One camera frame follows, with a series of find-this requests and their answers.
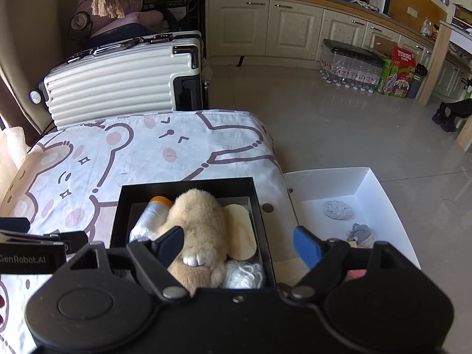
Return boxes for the white mesh cloth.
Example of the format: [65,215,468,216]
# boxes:
[129,223,152,244]

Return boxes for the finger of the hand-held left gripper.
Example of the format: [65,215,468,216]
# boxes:
[0,217,31,235]
[0,230,88,255]

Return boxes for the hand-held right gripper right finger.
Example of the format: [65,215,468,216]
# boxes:
[289,226,404,301]

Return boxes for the grey crumpled object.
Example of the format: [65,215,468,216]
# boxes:
[324,200,354,221]

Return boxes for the white ribbed suitcase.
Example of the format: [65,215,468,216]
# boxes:
[29,31,207,130]

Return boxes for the black cardboard box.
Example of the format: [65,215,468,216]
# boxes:
[110,177,277,290]

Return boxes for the dark bin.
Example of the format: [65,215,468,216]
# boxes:
[406,63,428,99]

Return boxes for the green printed carton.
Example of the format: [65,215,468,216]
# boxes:
[377,46,425,98]

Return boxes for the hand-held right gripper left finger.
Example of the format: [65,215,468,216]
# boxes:
[68,226,190,301]

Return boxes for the cream kitchen cabinets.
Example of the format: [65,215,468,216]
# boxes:
[201,0,472,100]

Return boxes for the wooden counter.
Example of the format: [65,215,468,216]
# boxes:
[417,4,472,152]

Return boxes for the black shelf rack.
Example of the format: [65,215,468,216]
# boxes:
[125,0,207,34]

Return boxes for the white countertop appliance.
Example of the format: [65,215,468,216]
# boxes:
[370,0,393,17]

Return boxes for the white cardboard box lid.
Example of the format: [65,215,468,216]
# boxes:
[283,167,422,271]

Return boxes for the grey mouse toy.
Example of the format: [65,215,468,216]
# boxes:
[346,223,373,248]

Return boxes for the silver bottle with orange cap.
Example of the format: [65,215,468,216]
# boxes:
[142,196,174,237]

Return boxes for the printed bear blanket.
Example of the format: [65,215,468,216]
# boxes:
[0,109,296,340]

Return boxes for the beige plush rabbit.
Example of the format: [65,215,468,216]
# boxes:
[155,189,231,296]

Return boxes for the pack of water bottles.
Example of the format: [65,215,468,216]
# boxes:
[319,39,391,93]

